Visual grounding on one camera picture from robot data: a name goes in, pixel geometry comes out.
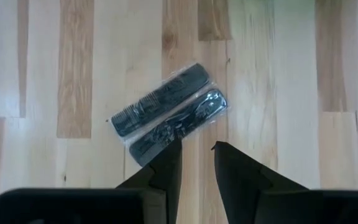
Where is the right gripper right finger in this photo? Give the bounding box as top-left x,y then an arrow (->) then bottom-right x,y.
211,141 -> 310,224

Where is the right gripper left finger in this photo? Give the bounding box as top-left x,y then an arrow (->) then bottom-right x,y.
114,139 -> 183,224

